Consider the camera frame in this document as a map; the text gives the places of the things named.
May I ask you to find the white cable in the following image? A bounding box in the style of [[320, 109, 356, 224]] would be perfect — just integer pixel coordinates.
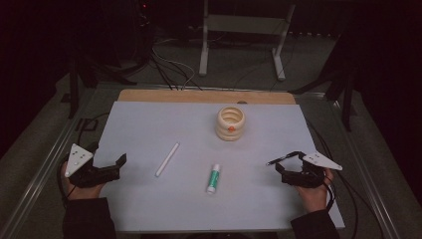
[[151, 49, 197, 90]]

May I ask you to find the green and white tube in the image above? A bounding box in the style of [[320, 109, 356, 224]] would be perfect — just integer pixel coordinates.
[[205, 162, 222, 195]]

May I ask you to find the aluminium floor rail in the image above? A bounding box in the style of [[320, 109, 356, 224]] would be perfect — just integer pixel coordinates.
[[0, 87, 98, 239], [327, 99, 403, 239]]

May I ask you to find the thin black floor cable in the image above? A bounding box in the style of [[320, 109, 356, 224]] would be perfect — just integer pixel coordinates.
[[232, 43, 300, 93]]

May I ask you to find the white pen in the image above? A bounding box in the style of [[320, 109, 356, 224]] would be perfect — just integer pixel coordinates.
[[154, 141, 181, 178]]

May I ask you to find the long black floor cable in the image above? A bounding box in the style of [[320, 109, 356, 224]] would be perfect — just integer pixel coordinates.
[[306, 119, 360, 239]]

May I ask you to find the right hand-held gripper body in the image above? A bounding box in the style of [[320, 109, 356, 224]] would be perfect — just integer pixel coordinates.
[[281, 150, 343, 189]]

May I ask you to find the black tripod stand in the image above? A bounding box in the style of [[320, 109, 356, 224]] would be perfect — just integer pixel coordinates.
[[290, 33, 358, 132], [67, 49, 137, 120]]

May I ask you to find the person's right hand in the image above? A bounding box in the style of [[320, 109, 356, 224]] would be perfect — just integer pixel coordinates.
[[294, 167, 335, 214]]

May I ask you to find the cream ribbed pen holder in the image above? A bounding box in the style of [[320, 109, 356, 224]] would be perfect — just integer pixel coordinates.
[[214, 106, 247, 142]]

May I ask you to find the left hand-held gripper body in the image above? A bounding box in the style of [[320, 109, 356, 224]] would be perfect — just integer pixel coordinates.
[[64, 141, 107, 189]]

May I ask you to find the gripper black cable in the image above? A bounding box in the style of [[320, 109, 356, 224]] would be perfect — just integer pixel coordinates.
[[322, 175, 336, 213], [57, 112, 111, 207]]

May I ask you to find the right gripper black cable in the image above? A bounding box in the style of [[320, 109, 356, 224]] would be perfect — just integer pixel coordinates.
[[322, 175, 336, 213]]

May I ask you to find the white metal stand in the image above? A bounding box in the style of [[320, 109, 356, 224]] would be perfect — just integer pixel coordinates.
[[198, 0, 297, 82]]

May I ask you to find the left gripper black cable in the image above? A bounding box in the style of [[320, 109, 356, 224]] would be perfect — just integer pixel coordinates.
[[57, 112, 111, 207]]

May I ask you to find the person's left hand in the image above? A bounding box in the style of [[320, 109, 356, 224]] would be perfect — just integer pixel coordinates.
[[61, 161, 106, 201]]

